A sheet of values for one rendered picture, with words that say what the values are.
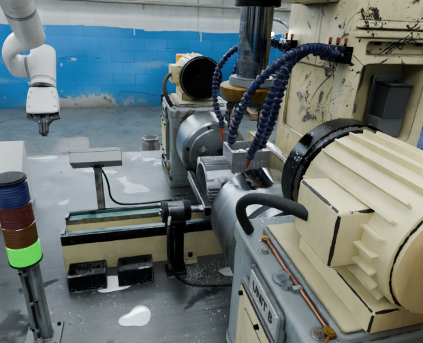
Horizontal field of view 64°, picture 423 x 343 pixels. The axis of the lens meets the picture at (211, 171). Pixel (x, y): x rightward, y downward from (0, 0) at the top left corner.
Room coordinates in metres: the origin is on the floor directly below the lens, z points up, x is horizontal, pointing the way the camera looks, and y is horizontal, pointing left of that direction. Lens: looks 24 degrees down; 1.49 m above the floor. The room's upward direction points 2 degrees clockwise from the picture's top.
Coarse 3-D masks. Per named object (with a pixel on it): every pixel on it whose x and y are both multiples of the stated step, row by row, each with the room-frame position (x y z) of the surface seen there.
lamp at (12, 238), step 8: (32, 224) 0.57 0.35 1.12; (8, 232) 0.54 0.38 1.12; (16, 232) 0.54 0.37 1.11; (24, 232) 0.55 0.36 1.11; (32, 232) 0.56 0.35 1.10; (8, 240) 0.54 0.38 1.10; (16, 240) 0.54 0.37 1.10; (24, 240) 0.55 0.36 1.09; (32, 240) 0.56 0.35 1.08; (16, 248) 0.54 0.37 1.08
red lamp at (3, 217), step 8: (16, 208) 0.55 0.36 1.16; (24, 208) 0.56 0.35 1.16; (32, 208) 0.58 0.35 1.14; (0, 216) 0.54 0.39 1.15; (8, 216) 0.54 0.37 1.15; (16, 216) 0.54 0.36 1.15; (24, 216) 0.55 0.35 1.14; (32, 216) 0.57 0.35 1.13; (0, 224) 0.55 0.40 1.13; (8, 224) 0.54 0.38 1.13; (16, 224) 0.54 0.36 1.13; (24, 224) 0.55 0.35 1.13
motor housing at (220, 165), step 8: (200, 160) 1.01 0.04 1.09; (208, 160) 0.97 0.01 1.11; (216, 160) 0.97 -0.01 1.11; (224, 160) 0.98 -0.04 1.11; (200, 168) 1.04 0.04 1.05; (208, 168) 0.94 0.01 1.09; (216, 168) 0.95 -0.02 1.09; (224, 168) 0.95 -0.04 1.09; (200, 176) 1.05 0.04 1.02; (216, 176) 0.93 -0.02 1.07; (232, 176) 0.94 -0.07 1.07; (200, 184) 1.04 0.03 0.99; (208, 184) 0.91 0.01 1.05; (216, 184) 0.91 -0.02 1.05; (208, 192) 0.90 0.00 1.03; (216, 192) 0.90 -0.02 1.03; (208, 200) 0.89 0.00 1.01
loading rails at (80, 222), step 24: (72, 216) 0.92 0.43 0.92; (96, 216) 0.93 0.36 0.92; (120, 216) 0.94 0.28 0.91; (144, 216) 0.96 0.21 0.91; (192, 216) 1.00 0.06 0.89; (72, 240) 0.80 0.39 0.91; (96, 240) 0.82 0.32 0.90; (120, 240) 0.84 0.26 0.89; (144, 240) 0.86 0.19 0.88; (192, 240) 0.89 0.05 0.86; (216, 240) 0.91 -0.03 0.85
